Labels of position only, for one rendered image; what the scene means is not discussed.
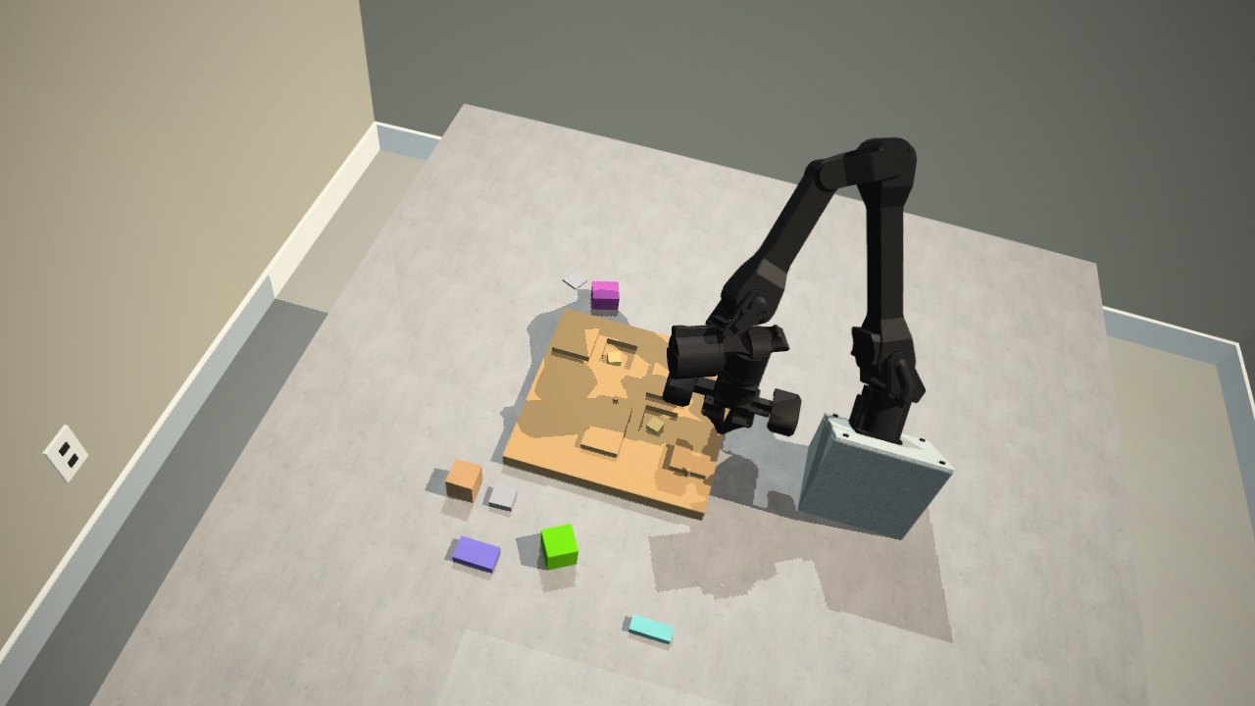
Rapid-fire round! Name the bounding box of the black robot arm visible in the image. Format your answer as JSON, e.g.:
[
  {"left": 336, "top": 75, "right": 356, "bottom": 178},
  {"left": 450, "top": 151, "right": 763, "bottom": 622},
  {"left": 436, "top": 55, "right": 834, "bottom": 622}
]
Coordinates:
[{"left": 666, "top": 137, "right": 926, "bottom": 445}]

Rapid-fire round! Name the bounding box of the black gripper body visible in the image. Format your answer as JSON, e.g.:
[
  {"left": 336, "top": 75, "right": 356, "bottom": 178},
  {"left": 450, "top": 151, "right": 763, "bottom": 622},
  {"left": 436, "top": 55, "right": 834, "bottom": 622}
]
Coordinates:
[{"left": 661, "top": 369, "right": 802, "bottom": 436}]

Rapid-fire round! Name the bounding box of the green block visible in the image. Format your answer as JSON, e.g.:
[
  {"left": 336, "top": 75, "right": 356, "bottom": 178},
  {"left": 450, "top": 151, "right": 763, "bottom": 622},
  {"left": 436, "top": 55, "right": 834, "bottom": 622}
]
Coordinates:
[{"left": 541, "top": 524, "right": 579, "bottom": 571}]

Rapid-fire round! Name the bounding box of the orange puzzle board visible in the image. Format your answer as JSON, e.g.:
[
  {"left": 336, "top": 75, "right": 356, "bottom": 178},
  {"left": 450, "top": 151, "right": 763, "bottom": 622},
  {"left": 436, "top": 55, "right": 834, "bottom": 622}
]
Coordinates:
[{"left": 502, "top": 308, "right": 724, "bottom": 520}]

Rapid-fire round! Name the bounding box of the brown cube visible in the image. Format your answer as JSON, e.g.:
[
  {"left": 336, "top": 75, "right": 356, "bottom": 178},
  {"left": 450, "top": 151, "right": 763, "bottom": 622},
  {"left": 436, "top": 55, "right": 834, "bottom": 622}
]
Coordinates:
[{"left": 446, "top": 458, "right": 482, "bottom": 503}]

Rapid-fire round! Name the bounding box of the teal rectangular block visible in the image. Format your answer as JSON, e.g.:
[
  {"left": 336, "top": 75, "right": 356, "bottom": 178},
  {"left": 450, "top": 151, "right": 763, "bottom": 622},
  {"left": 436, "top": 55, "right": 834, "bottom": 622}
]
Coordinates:
[{"left": 628, "top": 614, "right": 674, "bottom": 645}]

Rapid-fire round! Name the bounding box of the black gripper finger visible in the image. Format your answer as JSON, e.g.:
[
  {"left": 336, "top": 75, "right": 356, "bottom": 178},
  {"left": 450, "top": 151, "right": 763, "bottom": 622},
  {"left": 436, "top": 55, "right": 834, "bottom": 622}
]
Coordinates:
[
  {"left": 702, "top": 399, "right": 725, "bottom": 434},
  {"left": 722, "top": 409, "right": 756, "bottom": 434}
]

